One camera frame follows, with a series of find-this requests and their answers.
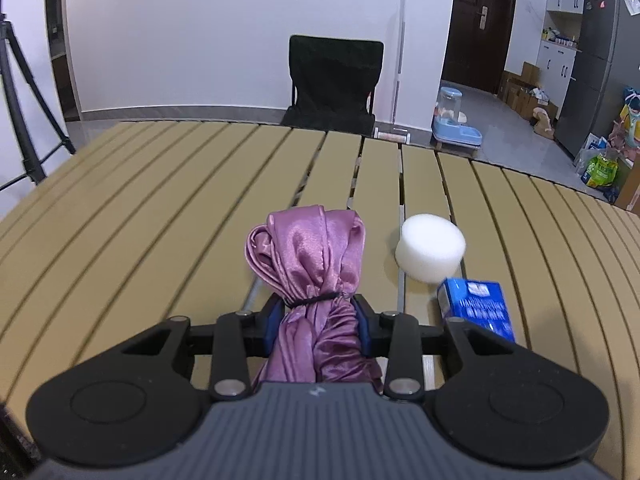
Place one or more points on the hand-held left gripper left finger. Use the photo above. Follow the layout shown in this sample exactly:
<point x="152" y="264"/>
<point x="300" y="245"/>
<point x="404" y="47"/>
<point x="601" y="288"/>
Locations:
<point x="274" y="327"/>

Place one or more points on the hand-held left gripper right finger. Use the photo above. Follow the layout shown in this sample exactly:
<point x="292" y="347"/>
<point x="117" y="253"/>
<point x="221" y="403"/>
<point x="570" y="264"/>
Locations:
<point x="361" y="327"/>

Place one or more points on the pink satin cloth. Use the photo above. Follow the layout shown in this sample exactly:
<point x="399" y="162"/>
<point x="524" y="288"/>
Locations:
<point x="310" y="260"/>

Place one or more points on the white foam cylinder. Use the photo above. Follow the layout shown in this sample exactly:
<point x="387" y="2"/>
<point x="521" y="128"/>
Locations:
<point x="430" y="247"/>

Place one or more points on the blue tissue packet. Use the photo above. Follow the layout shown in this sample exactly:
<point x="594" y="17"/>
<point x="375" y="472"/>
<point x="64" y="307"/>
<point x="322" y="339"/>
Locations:
<point x="480" y="310"/>

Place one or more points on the tan slatted folding table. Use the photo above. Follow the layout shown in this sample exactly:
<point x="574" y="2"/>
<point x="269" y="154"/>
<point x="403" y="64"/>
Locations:
<point x="150" y="210"/>

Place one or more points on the blue pet water dispenser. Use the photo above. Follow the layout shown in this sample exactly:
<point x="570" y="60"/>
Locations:
<point x="455" y="125"/>

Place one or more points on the black folding chair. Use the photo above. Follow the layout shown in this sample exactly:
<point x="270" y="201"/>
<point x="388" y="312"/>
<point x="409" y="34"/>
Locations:
<point x="335" y="80"/>

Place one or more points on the white mop pole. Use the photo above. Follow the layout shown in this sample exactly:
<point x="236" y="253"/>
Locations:
<point x="400" y="60"/>

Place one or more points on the beige plush toy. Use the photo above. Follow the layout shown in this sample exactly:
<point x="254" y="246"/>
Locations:
<point x="544" y="122"/>

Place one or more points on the green plastic bag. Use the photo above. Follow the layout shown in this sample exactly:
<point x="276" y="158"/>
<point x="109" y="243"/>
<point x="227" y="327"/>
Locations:
<point x="602" y="170"/>

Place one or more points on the dark brown door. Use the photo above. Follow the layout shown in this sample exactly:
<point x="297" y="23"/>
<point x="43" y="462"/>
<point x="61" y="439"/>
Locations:
<point x="480" y="60"/>

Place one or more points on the large cardboard box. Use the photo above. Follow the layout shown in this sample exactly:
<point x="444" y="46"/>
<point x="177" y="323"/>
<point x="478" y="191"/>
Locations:
<point x="630" y="185"/>

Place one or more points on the white base cabinet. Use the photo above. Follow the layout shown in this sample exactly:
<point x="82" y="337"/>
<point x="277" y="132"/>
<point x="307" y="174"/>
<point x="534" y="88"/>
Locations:
<point x="555" y="70"/>

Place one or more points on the black tripod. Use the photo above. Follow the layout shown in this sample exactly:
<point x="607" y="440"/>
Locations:
<point x="20" y="85"/>

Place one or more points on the grey refrigerator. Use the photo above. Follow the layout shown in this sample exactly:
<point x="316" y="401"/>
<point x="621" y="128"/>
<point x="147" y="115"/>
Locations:
<point x="595" y="60"/>

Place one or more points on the blue gift bag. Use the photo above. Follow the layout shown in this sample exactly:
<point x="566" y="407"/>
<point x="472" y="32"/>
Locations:
<point x="632" y="97"/>

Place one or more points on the dark interior door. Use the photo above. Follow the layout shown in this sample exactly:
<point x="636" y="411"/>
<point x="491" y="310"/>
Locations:
<point x="56" y="35"/>

